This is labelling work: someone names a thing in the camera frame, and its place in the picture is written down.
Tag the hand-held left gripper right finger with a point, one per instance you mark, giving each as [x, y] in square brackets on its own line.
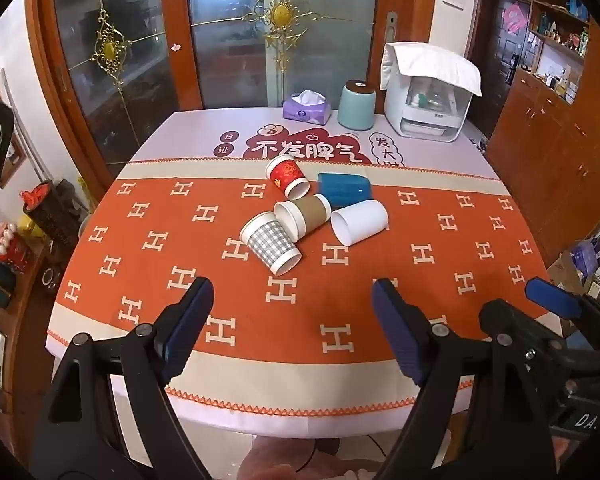
[400, 337]

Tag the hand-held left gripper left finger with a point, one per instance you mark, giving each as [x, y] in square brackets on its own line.
[190, 330]

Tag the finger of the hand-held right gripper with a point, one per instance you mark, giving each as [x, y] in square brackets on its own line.
[510, 317]
[552, 300]

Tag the grey checked paper cup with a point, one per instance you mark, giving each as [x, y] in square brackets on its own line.
[270, 242]

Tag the white paper cup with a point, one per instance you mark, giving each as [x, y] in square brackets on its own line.
[362, 220]

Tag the brown sleeve paper cup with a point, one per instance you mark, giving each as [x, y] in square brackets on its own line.
[307, 210]

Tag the blue cup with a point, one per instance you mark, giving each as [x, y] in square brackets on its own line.
[342, 189]

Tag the red paper cup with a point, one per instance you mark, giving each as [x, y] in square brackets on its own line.
[286, 174]

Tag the cardboard box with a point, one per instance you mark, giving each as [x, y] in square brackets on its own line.
[562, 272]

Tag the blue box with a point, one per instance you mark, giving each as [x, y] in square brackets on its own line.
[585, 257]

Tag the orange patterned tablecloth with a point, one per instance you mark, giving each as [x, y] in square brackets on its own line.
[300, 320]

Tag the wooden cabinet with shelves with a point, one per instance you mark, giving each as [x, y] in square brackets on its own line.
[555, 150]

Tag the black patterned bucket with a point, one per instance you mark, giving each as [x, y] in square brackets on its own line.
[52, 215]

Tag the yellow container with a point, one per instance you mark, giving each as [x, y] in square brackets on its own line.
[30, 226]

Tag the red and white box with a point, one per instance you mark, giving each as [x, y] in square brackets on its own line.
[11, 247]

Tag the white countertop appliance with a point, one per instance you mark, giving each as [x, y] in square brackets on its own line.
[430, 112]

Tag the teal canister with brown lid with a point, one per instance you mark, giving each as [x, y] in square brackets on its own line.
[356, 107]

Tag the black door lock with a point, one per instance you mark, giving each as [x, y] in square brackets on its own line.
[513, 67]

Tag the purple tissue box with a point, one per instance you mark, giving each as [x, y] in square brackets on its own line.
[305, 110]

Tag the white cover cloth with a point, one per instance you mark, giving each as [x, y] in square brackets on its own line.
[432, 62]

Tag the glass door with gold ornament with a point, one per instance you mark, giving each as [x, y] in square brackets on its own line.
[130, 60]
[285, 50]

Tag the pink door decoration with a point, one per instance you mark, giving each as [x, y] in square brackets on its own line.
[514, 17]

